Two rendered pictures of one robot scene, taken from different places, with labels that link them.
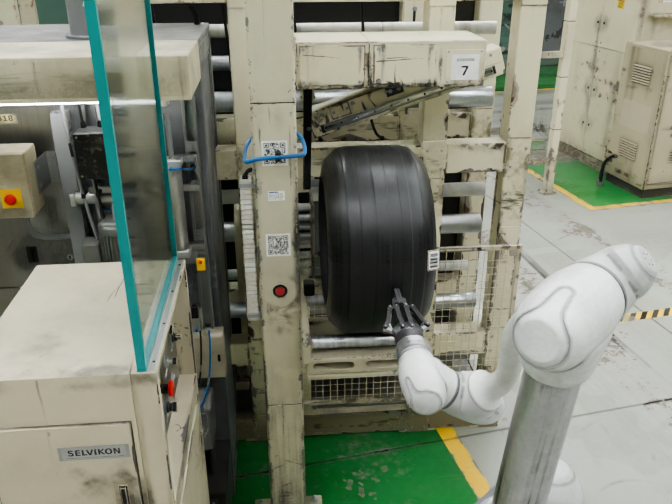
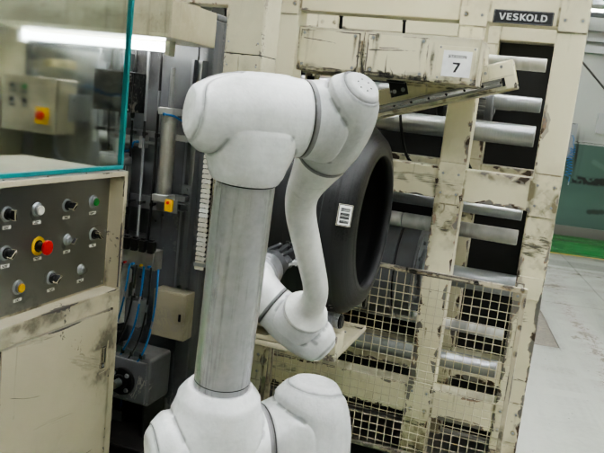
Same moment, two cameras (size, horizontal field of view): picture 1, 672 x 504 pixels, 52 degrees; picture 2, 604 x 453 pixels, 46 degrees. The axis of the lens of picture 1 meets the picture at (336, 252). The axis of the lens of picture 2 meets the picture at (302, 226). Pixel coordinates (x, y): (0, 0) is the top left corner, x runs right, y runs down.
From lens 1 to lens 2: 1.11 m
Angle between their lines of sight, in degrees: 27
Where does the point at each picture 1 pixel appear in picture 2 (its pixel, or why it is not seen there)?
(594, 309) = (249, 86)
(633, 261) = (340, 77)
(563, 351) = (198, 112)
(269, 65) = (244, 19)
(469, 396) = (282, 308)
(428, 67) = (419, 60)
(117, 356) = not seen: outside the picture
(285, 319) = not seen: hidden behind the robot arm
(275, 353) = not seen: hidden behind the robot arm
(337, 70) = (333, 54)
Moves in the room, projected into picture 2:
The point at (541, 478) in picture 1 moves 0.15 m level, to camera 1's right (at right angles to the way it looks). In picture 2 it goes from (220, 311) to (300, 332)
